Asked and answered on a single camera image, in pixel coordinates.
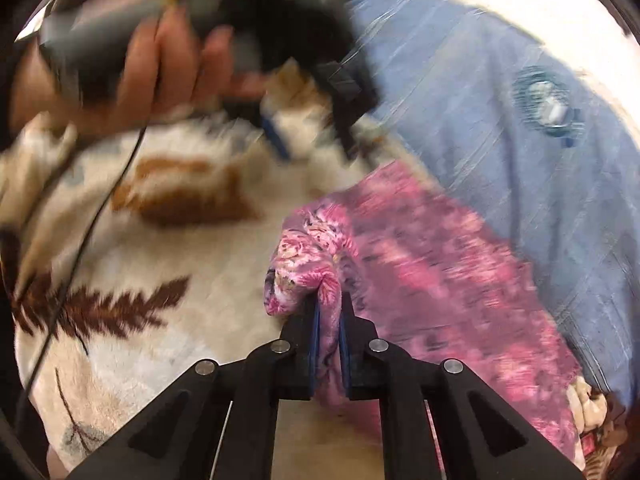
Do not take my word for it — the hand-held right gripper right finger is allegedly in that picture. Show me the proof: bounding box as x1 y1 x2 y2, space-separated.
338 291 587 480

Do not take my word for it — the cream leaf-print blanket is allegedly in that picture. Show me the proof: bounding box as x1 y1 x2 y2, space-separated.
0 67 451 480

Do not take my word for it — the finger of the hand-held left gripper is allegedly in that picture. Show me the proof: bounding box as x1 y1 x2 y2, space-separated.
312 60 383 163
259 107 292 163

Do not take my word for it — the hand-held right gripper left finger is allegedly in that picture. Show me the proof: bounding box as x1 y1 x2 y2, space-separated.
65 305 322 480

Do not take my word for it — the pink floral garment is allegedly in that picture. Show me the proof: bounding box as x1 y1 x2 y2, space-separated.
264 160 598 473

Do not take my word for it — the black cable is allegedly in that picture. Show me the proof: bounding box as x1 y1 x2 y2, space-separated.
20 0 181 396

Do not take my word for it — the blue plaid pillow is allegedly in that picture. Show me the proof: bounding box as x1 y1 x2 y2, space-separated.
345 0 640 406

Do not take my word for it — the person's left hand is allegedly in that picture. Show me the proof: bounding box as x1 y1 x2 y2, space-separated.
9 0 286 138

